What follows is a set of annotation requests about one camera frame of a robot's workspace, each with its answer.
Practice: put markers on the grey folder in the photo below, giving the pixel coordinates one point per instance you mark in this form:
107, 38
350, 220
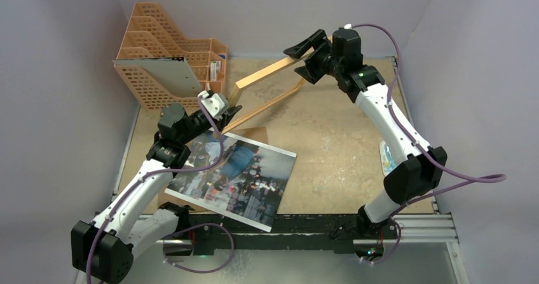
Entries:
174, 74

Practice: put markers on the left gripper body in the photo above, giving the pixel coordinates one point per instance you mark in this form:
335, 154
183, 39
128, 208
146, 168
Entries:
218, 123

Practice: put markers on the printed photo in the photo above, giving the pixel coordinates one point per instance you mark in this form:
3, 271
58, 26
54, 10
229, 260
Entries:
247, 185

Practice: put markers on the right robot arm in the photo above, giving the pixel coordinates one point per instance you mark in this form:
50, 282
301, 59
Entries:
416, 172

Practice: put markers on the brown backing board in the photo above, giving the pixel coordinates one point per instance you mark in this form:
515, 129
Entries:
258, 134

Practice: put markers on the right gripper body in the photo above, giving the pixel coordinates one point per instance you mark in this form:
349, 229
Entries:
318, 58

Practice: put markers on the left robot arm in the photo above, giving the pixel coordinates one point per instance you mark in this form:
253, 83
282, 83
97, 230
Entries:
106, 247

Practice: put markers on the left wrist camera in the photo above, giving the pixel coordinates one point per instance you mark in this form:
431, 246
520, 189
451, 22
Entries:
215, 104

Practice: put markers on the wooden picture frame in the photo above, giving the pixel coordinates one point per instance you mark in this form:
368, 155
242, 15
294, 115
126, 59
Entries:
250, 80

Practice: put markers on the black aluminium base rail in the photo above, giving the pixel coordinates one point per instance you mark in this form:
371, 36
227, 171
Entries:
338, 233

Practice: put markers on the orange file organizer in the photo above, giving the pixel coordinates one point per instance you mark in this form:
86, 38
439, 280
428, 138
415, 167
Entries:
151, 33

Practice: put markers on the blue white oval object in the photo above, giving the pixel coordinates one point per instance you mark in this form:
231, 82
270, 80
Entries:
387, 161

